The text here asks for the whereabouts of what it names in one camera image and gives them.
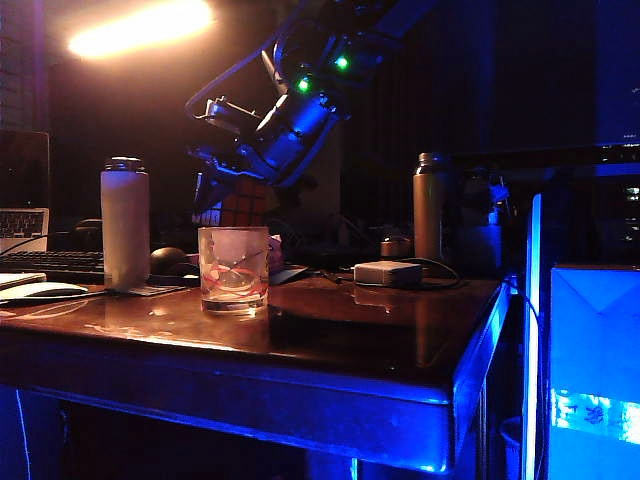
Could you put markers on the black keyboard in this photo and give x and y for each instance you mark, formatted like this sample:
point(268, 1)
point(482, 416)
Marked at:
point(50, 262)

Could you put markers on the white thermos bottle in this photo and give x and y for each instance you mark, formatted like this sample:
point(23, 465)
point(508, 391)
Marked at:
point(125, 225)

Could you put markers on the dark shelf board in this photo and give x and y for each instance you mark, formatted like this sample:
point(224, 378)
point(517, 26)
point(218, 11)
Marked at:
point(525, 159)

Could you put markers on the white power adapter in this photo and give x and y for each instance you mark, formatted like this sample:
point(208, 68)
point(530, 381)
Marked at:
point(387, 274)

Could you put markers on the dark bottle with tag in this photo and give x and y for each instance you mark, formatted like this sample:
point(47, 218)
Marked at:
point(482, 200)

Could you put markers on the ID badge card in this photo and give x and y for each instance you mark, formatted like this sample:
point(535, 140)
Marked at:
point(157, 290)

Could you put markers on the glowing lamp bar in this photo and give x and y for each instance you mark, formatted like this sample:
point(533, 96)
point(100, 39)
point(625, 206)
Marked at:
point(140, 29)

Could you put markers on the dark curtain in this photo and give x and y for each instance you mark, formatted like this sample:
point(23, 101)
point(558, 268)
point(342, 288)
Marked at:
point(450, 75)

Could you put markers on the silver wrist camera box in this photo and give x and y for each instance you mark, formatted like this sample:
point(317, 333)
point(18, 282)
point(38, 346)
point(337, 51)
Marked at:
point(227, 112)

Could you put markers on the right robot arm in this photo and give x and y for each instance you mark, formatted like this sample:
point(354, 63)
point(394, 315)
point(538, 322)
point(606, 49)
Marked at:
point(380, 20)

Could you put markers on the white notepad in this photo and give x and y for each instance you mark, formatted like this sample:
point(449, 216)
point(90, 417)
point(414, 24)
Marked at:
point(20, 280)

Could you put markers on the silver laptop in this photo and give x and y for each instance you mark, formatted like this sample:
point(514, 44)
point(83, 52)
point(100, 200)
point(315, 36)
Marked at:
point(22, 225)

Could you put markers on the dark waste bin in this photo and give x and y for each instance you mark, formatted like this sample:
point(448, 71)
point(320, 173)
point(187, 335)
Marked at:
point(511, 445)

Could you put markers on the black computer mouse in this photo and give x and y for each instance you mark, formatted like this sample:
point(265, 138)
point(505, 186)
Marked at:
point(167, 260)

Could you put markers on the purple tissue pack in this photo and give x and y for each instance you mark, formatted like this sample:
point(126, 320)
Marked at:
point(277, 252)

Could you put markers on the dark wooden table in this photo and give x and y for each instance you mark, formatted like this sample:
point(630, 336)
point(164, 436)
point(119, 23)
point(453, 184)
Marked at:
point(250, 400)

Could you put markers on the small metal cup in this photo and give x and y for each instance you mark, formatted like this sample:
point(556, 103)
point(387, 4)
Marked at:
point(395, 248)

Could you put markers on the white flat mouse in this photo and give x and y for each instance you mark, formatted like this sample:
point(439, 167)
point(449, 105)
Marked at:
point(45, 290)

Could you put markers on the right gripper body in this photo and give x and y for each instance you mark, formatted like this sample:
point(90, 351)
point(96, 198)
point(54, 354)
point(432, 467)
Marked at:
point(290, 135)

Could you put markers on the brown thermos bottle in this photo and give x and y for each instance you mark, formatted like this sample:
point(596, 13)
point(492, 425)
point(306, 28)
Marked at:
point(429, 215)

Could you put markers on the blue booklet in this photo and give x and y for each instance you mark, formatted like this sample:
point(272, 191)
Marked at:
point(290, 276)

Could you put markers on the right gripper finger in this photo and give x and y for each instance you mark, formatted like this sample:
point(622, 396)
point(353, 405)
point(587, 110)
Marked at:
point(206, 215)
point(289, 192)

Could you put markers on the white cardboard box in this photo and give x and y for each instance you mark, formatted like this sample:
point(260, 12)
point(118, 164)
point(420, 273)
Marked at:
point(595, 350)

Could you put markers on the clear glass cup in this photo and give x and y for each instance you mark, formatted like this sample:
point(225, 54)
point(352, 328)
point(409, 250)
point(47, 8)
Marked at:
point(234, 280)

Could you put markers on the white upright panel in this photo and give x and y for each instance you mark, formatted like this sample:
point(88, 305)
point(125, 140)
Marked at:
point(533, 300)

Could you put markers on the Rubik's cube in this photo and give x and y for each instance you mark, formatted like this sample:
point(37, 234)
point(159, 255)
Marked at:
point(245, 205)

